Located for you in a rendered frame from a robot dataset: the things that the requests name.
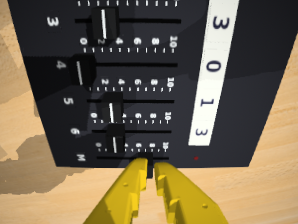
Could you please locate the black lighting desk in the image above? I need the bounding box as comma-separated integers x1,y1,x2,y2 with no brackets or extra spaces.
7,0,298,179

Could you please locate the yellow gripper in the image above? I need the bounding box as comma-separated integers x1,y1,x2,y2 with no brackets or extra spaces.
83,158,229,224

